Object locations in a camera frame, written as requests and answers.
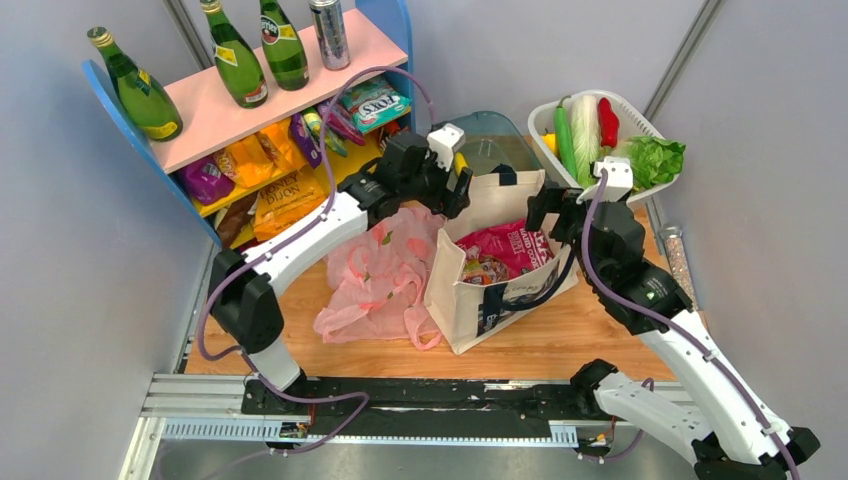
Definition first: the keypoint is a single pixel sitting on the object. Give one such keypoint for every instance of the napa cabbage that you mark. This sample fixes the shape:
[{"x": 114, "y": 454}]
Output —
[{"x": 585, "y": 129}]

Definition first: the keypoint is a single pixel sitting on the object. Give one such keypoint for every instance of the teal foxs candy bag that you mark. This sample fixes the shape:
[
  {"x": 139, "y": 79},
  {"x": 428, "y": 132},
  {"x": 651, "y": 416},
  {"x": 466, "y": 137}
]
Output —
[{"x": 373, "y": 103}]

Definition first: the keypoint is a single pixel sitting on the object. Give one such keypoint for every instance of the glass tube of beads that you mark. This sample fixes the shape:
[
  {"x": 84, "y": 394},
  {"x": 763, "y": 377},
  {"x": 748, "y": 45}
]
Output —
[{"x": 672, "y": 239}]

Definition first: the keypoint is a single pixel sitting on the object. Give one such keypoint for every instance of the pink plastic grocery bag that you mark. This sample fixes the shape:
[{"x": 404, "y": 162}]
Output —
[{"x": 379, "y": 280}]

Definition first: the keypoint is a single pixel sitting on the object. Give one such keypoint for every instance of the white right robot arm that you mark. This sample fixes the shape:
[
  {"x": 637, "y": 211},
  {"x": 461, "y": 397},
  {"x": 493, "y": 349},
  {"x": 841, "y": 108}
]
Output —
[{"x": 727, "y": 432}]

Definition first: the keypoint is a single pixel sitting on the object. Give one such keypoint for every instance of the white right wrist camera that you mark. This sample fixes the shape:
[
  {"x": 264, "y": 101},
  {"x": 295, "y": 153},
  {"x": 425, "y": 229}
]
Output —
[{"x": 616, "y": 181}]

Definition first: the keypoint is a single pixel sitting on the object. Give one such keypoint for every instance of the yellow bell pepper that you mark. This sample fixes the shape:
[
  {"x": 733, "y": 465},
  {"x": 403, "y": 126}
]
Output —
[{"x": 550, "y": 140}]

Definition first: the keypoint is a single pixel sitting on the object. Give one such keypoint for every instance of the colourful candy packet in tote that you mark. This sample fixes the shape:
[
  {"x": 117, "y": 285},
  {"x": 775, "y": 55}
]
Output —
[{"x": 485, "y": 270}]

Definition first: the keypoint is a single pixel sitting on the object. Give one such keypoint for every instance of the green glass bottle right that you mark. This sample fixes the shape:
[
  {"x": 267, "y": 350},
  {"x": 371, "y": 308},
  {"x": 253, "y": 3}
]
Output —
[{"x": 283, "y": 48}]

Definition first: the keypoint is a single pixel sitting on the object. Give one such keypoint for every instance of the colourful striped candy packet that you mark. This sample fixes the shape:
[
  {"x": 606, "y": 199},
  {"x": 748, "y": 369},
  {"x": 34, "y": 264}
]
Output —
[{"x": 319, "y": 130}]

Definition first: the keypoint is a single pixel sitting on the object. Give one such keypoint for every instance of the long green chili pepper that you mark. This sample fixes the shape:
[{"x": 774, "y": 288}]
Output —
[{"x": 564, "y": 137}]

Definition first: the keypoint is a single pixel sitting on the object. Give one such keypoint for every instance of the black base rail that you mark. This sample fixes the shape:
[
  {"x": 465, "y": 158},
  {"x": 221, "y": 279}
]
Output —
[{"x": 428, "y": 408}]

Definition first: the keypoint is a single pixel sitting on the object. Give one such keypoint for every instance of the green glass bottle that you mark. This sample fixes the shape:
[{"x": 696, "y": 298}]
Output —
[
  {"x": 283, "y": 48},
  {"x": 143, "y": 98},
  {"x": 236, "y": 63}
]

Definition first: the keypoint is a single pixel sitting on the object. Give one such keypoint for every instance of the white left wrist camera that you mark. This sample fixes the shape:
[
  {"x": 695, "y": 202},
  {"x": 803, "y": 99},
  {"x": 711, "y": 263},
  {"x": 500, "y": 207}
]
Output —
[{"x": 445, "y": 142}]

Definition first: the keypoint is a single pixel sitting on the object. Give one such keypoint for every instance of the red hand cooked chips bag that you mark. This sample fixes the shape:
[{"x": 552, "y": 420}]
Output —
[{"x": 521, "y": 250}]

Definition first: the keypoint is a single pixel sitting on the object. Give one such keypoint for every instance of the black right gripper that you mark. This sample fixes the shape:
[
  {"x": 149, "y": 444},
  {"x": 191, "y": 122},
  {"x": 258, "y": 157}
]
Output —
[{"x": 553, "y": 200}]

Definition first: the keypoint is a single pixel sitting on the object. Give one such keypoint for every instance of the teal transparent plastic tray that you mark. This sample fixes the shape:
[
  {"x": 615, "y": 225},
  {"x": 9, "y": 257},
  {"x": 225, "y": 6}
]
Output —
[{"x": 491, "y": 139}]

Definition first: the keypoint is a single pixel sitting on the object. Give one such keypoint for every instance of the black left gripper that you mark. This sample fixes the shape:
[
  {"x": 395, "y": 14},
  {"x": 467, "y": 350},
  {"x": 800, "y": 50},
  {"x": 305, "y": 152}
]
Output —
[{"x": 448, "y": 203}]

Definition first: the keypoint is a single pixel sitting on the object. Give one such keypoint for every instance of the white plastic basket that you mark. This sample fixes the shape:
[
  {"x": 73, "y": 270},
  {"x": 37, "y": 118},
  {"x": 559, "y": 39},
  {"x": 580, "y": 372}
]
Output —
[{"x": 632, "y": 123}]

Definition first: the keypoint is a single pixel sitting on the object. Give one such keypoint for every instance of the honey dijon chips bag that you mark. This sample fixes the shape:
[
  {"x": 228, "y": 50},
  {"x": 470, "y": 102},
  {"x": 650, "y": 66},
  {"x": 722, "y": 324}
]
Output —
[{"x": 286, "y": 201}]

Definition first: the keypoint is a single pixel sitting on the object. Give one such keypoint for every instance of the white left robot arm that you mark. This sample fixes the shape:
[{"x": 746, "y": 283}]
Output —
[{"x": 245, "y": 288}]

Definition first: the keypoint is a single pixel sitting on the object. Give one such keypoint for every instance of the silver drink can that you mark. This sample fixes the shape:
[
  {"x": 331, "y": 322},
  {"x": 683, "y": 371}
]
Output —
[{"x": 330, "y": 31}]

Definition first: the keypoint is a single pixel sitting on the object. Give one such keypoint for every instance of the blue pink snack shelf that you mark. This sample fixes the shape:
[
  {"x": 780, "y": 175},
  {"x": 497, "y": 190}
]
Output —
[{"x": 379, "y": 33}]

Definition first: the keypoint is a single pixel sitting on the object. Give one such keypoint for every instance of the green glass bottle left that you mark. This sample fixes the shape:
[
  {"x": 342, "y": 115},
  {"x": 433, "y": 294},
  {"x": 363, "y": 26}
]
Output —
[{"x": 143, "y": 98}]

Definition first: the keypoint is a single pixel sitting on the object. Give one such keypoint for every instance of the green lettuce leaf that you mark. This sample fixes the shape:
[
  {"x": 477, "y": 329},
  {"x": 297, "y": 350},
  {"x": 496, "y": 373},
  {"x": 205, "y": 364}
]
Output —
[{"x": 654, "y": 160}]

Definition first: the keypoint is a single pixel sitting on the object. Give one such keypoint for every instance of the yellow banana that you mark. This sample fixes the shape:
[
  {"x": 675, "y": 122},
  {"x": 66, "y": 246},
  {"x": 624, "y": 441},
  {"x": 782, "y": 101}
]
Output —
[{"x": 459, "y": 163}]

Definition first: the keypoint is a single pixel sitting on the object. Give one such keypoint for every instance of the cream canvas tote bag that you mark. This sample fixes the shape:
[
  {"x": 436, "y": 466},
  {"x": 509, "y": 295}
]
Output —
[{"x": 468, "y": 314}]

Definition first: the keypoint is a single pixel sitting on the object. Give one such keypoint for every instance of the brown snack bag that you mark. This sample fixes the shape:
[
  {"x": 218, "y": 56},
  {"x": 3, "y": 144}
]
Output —
[{"x": 231, "y": 220}]

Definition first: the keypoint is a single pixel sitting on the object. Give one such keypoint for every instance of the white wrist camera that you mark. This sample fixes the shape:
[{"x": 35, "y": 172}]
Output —
[
  {"x": 616, "y": 181},
  {"x": 445, "y": 142}
]

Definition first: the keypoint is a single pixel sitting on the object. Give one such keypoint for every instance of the red dark snack bag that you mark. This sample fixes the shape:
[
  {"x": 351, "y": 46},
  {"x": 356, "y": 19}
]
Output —
[{"x": 386, "y": 132}]

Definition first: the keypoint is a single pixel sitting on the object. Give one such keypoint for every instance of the pink candy packet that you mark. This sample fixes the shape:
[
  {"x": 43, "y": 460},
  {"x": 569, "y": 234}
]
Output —
[{"x": 340, "y": 121}]

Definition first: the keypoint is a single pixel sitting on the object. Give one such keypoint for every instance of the purple candy packet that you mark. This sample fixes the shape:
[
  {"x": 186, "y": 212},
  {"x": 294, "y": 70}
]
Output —
[{"x": 304, "y": 140}]

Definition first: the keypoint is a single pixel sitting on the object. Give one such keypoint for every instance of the purple snack bag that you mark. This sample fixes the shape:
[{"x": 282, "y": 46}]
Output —
[{"x": 205, "y": 182}]

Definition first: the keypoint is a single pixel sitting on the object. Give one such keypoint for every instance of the green glass bottle middle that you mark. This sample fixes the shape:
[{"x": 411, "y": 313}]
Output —
[{"x": 236, "y": 63}]

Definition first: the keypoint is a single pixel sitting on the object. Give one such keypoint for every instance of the red chili pepper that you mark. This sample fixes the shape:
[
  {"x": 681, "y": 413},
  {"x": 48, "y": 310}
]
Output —
[{"x": 609, "y": 124}]

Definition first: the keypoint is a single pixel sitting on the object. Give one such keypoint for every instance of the orange snack bag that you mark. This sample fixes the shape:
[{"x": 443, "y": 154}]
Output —
[{"x": 256, "y": 158}]

